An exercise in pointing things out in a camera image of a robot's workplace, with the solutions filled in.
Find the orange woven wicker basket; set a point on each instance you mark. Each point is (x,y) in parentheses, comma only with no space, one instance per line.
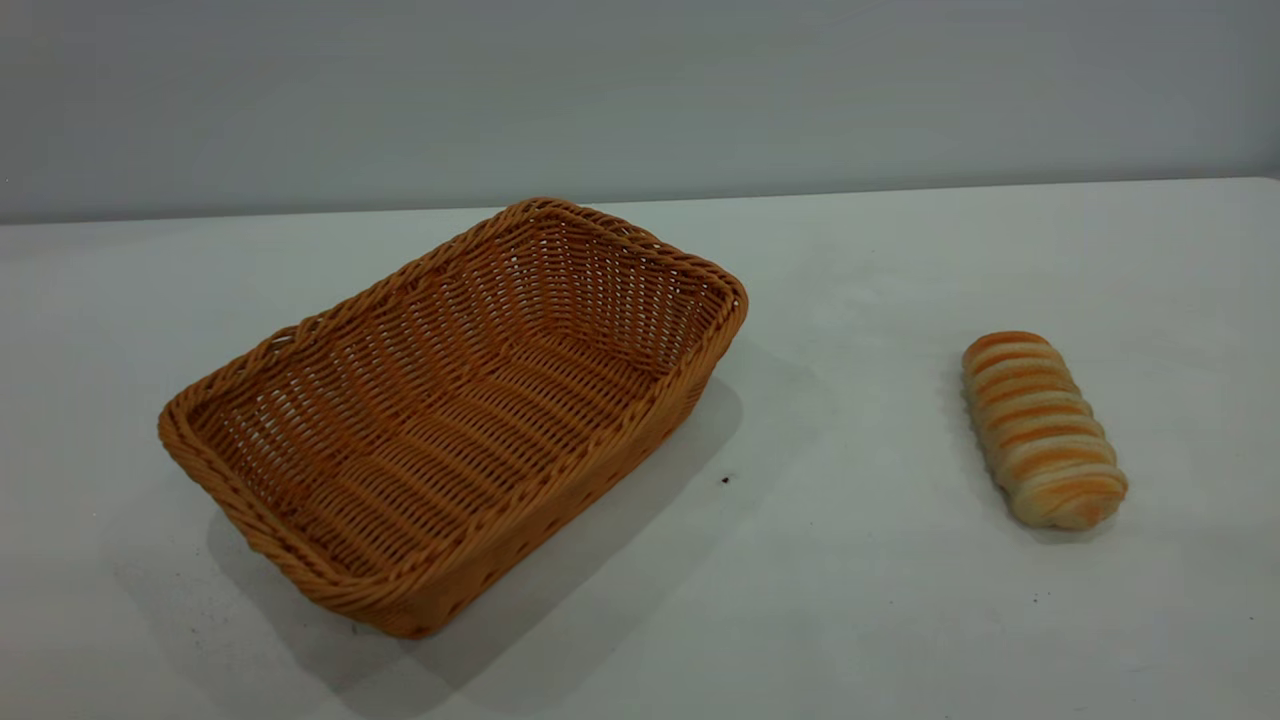
(450,430)

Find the striped bread roll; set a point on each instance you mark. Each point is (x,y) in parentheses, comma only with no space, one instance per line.
(1040,430)

